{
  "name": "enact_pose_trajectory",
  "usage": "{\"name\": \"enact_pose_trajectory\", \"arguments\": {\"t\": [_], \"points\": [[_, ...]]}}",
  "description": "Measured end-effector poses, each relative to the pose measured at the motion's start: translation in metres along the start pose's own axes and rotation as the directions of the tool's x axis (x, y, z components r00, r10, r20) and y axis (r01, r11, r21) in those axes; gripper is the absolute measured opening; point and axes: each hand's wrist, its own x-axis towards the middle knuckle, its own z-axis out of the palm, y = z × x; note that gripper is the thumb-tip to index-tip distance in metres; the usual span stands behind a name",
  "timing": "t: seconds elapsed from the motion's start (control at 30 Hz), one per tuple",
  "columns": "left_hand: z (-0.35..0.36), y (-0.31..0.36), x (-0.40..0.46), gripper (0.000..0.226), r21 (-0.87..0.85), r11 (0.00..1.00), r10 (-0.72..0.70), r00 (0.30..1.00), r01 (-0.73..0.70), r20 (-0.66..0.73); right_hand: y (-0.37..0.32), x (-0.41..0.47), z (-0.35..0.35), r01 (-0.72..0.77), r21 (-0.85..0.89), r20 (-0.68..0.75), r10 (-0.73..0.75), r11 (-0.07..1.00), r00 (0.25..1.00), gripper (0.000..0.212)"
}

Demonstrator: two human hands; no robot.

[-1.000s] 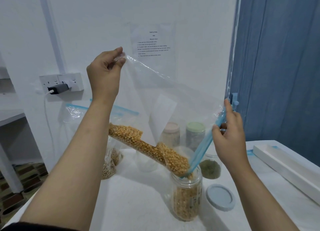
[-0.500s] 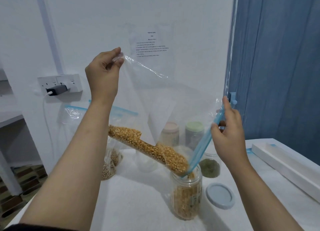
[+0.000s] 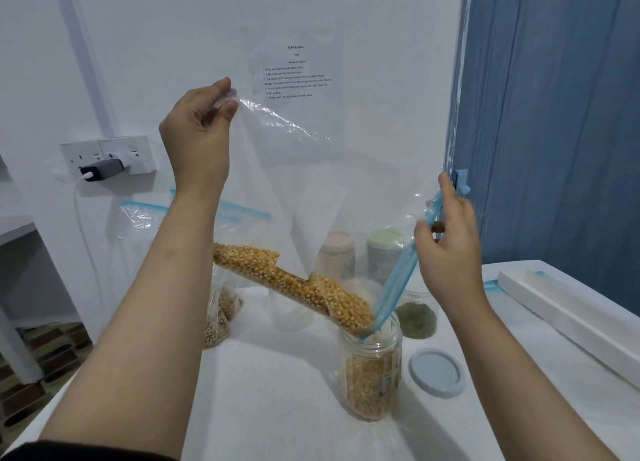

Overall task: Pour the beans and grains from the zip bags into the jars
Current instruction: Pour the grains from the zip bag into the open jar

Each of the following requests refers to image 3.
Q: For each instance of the person's right hand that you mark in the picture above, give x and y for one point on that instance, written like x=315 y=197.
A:
x=452 y=248

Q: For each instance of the person's left hand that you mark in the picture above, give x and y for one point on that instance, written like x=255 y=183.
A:
x=195 y=141

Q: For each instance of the person's right thumb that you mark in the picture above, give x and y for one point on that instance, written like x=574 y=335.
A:
x=425 y=230

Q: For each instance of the person's left thumb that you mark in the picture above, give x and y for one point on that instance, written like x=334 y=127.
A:
x=229 y=113

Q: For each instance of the clear blue-zip plastic bag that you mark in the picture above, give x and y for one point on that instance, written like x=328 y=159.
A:
x=320 y=196

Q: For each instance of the person's left forearm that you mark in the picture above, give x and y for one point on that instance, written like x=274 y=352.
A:
x=150 y=306

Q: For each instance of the person's right forearm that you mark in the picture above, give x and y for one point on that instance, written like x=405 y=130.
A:
x=510 y=375

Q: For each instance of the green-lidded jar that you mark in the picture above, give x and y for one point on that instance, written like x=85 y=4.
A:
x=382 y=251

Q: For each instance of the printed paper sheet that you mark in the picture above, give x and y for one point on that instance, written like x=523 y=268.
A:
x=300 y=66

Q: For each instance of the jar of green beans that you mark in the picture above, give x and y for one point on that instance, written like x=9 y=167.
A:
x=417 y=321

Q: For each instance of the pink-lidded jar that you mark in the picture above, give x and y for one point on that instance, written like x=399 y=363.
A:
x=336 y=256

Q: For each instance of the empty blue-zip plastic bag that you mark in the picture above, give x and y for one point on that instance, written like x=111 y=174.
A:
x=142 y=216

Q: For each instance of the black charger plug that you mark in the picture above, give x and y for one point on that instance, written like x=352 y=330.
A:
x=102 y=169

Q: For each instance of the yellow corn kernels in bag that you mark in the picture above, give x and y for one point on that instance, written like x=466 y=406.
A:
x=295 y=286

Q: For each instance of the grey-blue round jar lid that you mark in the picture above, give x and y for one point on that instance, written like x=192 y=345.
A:
x=436 y=373

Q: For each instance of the clear glass jar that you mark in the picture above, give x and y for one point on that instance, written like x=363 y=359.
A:
x=372 y=375

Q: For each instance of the clear jar with white contents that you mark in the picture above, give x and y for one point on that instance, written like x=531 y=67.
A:
x=292 y=311

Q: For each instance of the blue curtain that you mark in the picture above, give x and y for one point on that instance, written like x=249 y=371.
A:
x=550 y=126

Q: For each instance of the yellow corn kernels in jar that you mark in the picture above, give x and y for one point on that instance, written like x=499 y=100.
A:
x=370 y=388

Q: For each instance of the long white box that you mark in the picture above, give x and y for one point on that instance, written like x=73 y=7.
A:
x=570 y=316

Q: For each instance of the small bag of soybeans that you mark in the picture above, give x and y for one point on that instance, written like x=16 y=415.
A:
x=217 y=325

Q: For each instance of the black sleeve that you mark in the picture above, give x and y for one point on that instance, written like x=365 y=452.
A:
x=75 y=453

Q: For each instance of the white wall socket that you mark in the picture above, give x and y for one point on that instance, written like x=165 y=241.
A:
x=137 y=151

